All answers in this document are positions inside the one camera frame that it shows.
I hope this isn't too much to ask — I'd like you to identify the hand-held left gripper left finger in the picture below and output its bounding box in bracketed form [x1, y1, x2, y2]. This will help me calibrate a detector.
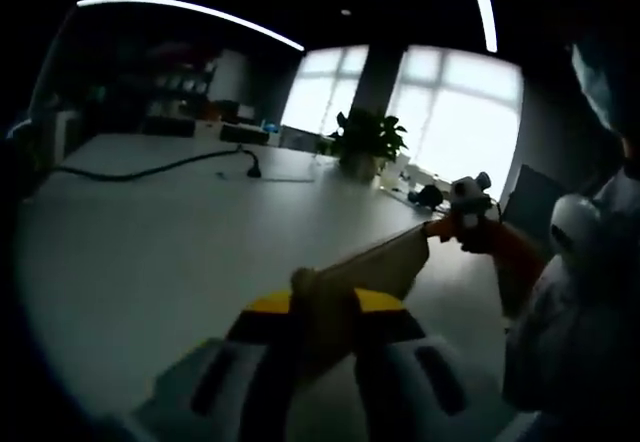
[128, 290, 296, 442]

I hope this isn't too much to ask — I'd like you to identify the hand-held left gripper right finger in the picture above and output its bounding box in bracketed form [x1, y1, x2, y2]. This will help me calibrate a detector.
[353, 285, 524, 442]

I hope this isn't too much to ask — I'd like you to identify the beige cutlery case base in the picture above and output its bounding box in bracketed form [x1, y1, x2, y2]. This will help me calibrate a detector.
[290, 241, 426, 381]

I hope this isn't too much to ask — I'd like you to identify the black round object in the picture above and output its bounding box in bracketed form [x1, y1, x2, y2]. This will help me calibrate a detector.
[408, 184, 447, 209]

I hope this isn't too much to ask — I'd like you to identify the grey chair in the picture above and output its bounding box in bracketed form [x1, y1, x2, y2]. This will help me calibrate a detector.
[501, 163, 559, 244]

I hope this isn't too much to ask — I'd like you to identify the large window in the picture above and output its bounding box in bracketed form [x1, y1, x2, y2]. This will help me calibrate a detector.
[279, 44, 524, 204]

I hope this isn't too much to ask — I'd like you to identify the white chest-worn device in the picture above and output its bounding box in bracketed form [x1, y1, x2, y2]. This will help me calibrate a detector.
[549, 194, 604, 264]

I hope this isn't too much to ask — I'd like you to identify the large green potted plant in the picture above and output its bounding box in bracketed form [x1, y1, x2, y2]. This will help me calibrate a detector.
[327, 106, 409, 183]

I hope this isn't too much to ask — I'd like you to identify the light blue face mask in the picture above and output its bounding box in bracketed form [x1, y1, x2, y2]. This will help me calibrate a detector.
[569, 36, 626, 133]

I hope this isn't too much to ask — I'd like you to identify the linear ceiling light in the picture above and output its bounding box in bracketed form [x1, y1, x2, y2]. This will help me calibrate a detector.
[76, 0, 307, 54]
[462, 0, 499, 54]

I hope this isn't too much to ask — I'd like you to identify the storage shelf with white boxes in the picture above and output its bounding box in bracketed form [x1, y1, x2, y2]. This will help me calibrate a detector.
[88, 45, 254, 139]

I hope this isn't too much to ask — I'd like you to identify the black power cable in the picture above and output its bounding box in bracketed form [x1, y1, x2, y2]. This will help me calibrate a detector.
[56, 147, 265, 184]

